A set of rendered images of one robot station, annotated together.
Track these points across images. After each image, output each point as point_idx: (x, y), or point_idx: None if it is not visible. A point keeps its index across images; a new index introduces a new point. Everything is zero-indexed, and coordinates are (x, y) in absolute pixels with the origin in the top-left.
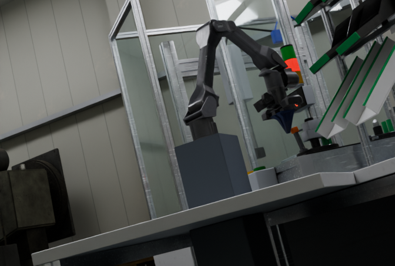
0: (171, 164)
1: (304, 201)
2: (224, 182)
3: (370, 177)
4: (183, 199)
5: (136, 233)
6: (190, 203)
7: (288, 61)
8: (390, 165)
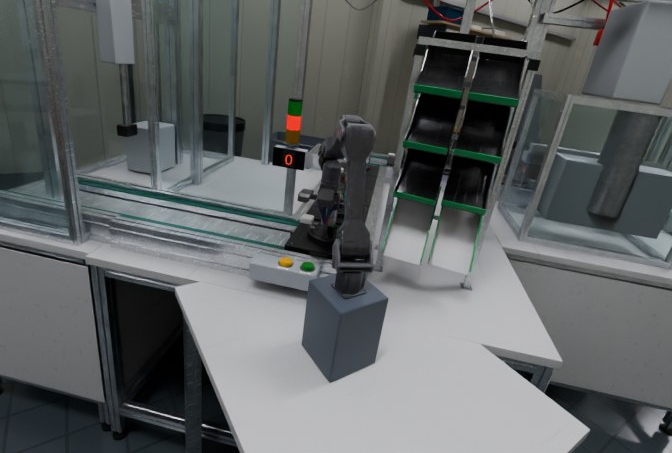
0: (67, 163)
1: None
2: (373, 345)
3: (497, 354)
4: (76, 209)
5: None
6: (335, 369)
7: (296, 119)
8: (525, 357)
